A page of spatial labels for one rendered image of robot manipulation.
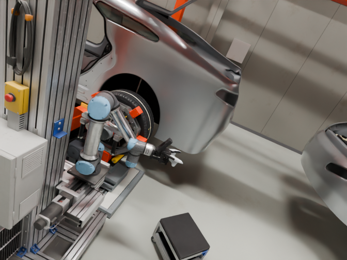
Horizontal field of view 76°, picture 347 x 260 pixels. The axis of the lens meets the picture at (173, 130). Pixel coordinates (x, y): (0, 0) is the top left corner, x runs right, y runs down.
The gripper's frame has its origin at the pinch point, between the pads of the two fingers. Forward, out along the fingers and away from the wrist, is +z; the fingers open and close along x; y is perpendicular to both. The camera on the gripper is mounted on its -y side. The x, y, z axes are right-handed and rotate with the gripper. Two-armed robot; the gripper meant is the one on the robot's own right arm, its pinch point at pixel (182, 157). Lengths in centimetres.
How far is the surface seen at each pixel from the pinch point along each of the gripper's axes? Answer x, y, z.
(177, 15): -326, -121, -30
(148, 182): -128, 107, 3
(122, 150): -74, 46, -41
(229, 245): -63, 116, 106
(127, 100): -79, -2, -50
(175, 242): -20, 88, 29
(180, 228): -35, 86, 34
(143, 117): -76, 7, -31
